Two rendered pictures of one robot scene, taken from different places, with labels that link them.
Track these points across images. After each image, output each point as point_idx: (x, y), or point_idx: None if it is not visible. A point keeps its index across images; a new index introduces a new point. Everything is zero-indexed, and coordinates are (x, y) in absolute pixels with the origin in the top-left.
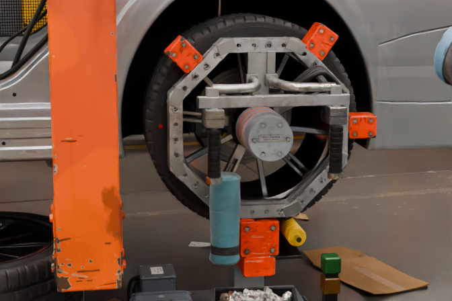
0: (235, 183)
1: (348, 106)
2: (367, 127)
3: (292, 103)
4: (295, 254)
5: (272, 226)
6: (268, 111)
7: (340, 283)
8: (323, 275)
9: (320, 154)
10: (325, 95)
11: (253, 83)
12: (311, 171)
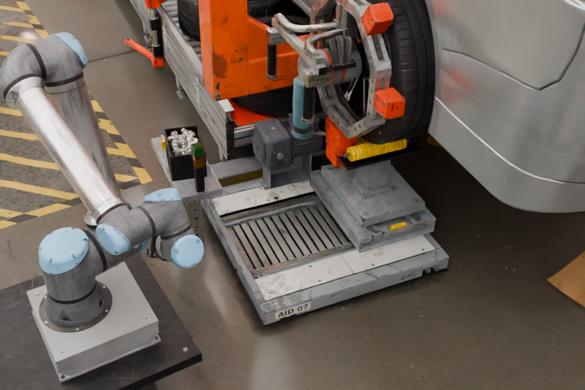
0: (299, 87)
1: (374, 83)
2: (381, 108)
3: (299, 52)
4: (346, 164)
5: (336, 135)
6: (319, 52)
7: (194, 163)
8: None
9: None
10: (310, 59)
11: (293, 25)
12: None
